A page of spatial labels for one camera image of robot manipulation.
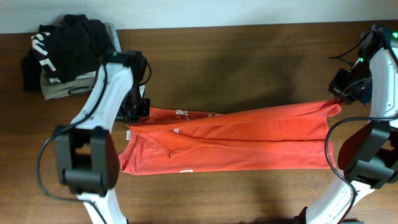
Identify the orange red t-shirt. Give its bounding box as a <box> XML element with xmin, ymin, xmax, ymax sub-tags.
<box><xmin>119</xmin><ymin>100</ymin><xmax>341</xmax><ymax>175</ymax></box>

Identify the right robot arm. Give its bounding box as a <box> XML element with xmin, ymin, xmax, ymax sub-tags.
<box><xmin>291</xmin><ymin>24</ymin><xmax>397</xmax><ymax>223</ymax></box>

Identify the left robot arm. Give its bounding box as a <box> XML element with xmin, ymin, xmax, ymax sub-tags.
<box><xmin>54</xmin><ymin>50</ymin><xmax>152</xmax><ymax>223</ymax></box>

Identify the khaki folded garment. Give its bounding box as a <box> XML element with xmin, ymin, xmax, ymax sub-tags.
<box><xmin>40</xmin><ymin>70</ymin><xmax>96</xmax><ymax>100</ymax></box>

